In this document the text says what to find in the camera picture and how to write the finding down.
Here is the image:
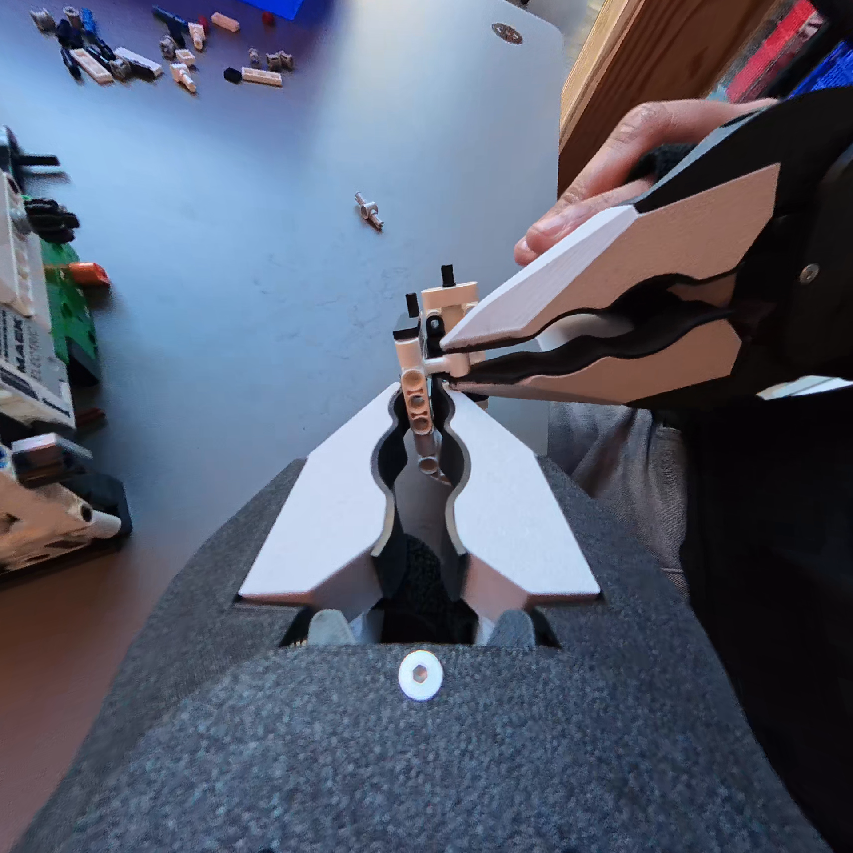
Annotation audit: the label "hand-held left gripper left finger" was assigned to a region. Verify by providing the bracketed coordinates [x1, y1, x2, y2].
[237, 383, 409, 621]

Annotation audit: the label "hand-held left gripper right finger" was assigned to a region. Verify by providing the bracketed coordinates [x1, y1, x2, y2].
[436, 390, 602, 626]

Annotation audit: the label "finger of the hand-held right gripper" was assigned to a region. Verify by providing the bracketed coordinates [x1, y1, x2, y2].
[440, 163, 782, 355]
[445, 307, 757, 407]

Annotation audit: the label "white lego beam subassembly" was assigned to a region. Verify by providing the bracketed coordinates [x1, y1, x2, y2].
[392, 264, 490, 477]

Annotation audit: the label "white green lego truck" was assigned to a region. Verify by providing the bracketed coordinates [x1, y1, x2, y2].
[0, 125, 133, 574]

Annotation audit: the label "pile of loose lego pieces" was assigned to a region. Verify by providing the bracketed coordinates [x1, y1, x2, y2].
[30, 5, 297, 94]

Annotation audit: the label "person's right hand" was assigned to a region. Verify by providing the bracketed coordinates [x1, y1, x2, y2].
[514, 99, 778, 267]

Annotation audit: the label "person's grey trousers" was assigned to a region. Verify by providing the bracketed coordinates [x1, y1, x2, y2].
[550, 400, 690, 594]

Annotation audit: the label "blue plastic crate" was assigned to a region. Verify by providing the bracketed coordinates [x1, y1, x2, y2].
[793, 40, 853, 100]

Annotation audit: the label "red plastic crate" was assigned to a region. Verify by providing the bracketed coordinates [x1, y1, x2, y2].
[725, 0, 827, 102]

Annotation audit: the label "black metal pole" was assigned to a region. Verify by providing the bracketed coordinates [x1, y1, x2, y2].
[763, 0, 853, 91]

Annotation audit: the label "person's black jacket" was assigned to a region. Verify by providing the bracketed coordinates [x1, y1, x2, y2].
[680, 393, 853, 853]

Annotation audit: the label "blue plastic bin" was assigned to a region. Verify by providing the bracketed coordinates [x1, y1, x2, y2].
[243, 0, 334, 21]

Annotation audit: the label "wooden post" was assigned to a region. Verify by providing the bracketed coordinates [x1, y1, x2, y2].
[558, 0, 781, 194]

